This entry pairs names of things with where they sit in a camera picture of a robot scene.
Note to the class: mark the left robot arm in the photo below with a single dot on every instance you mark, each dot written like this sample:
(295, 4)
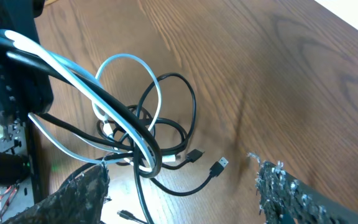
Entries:
(19, 179)

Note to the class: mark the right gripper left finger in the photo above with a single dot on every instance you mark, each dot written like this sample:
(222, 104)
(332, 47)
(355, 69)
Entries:
(80, 201)

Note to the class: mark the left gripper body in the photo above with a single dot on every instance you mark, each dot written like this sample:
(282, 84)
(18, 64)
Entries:
(24, 83)

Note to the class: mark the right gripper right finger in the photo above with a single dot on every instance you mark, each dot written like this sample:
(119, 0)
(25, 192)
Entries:
(285, 199)

